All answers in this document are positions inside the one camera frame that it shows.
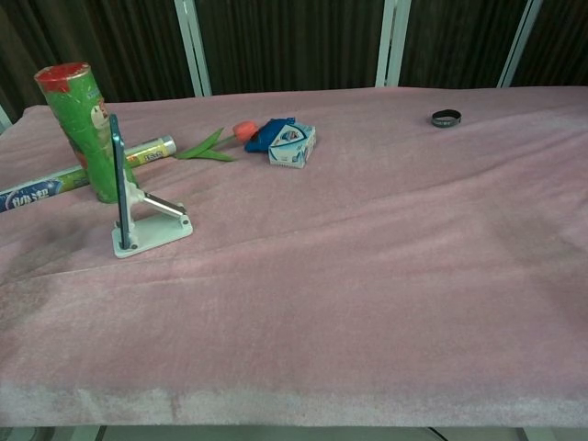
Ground black smartphone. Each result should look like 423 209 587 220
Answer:
108 113 132 247

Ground white plastic holder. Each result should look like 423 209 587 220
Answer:
111 181 195 259

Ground small white blue box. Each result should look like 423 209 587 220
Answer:
267 123 318 171

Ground pink fleece table cloth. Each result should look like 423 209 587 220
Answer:
0 85 588 428

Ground blue snack packet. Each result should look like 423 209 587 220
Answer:
243 117 295 154

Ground artificial orange tulip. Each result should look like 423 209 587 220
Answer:
173 119 258 163

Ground dark ribbed partition panel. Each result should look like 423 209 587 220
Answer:
512 0 588 87
195 0 387 96
399 0 529 88
0 0 194 123

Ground green chip can red lid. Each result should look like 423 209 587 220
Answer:
34 62 121 204

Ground black ring band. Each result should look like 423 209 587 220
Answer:
430 108 462 129

